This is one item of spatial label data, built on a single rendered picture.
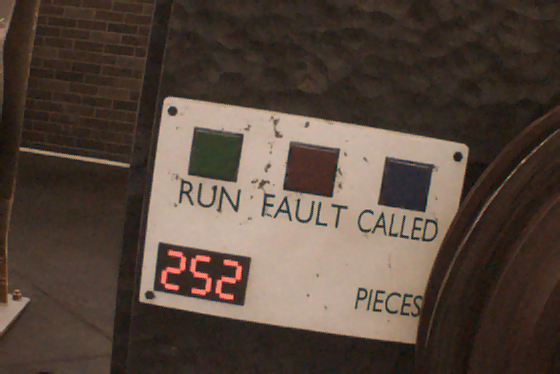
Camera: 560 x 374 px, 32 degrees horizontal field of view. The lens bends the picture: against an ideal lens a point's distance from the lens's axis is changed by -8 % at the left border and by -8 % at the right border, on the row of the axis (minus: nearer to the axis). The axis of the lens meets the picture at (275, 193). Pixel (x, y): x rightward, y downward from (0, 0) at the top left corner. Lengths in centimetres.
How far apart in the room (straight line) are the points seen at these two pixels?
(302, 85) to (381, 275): 17
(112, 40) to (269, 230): 612
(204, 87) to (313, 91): 9
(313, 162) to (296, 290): 11
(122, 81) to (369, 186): 614
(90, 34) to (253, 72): 614
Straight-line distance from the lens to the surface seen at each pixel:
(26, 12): 372
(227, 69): 88
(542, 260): 75
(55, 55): 707
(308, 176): 87
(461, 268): 76
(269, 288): 89
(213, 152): 87
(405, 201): 87
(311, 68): 88
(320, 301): 90
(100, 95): 702
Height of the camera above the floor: 135
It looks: 11 degrees down
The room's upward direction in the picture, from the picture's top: 9 degrees clockwise
